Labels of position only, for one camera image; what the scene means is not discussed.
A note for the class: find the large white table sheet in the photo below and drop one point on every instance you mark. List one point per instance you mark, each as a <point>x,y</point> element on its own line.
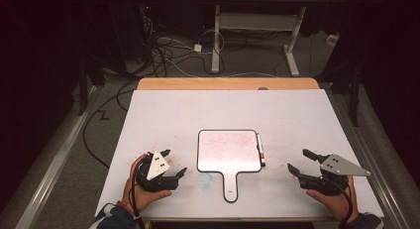
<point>231,110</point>

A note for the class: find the wooden table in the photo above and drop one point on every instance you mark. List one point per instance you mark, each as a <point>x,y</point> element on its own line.
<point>228,83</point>

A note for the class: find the aluminium rail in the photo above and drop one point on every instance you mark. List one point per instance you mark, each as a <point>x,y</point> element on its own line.
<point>52,159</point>
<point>369,156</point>

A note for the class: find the person's right hand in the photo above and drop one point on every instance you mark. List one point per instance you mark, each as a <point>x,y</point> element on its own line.
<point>333,202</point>

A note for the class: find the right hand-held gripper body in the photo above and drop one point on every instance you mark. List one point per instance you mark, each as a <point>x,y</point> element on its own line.
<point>333,169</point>

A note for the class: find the white power adapter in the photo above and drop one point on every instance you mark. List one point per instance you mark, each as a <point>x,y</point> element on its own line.
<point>197,48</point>

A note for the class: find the white desk frame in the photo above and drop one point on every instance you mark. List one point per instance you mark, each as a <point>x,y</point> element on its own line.
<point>257,22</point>

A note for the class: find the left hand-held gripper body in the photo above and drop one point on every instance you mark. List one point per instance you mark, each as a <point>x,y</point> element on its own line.
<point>157,166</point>

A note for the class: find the white marker with red cap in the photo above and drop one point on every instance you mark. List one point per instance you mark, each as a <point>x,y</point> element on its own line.
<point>261,149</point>

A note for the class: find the person's left hand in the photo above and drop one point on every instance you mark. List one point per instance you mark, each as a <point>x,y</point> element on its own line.
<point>145,197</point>

